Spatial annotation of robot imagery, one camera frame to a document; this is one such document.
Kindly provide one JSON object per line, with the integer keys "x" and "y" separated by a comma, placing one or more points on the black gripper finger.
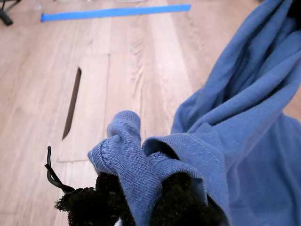
{"x": 94, "y": 207}
{"x": 181, "y": 204}

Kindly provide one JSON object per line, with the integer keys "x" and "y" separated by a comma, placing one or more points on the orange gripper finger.
{"x": 295, "y": 8}

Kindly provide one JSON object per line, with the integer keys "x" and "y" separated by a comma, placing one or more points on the blue printed T-shirt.
{"x": 235, "y": 117}

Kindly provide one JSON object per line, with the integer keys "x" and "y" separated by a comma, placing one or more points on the long blue tape strip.
{"x": 115, "y": 12}

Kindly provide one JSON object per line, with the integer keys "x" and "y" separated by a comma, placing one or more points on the black tripod leg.
{"x": 5, "y": 16}

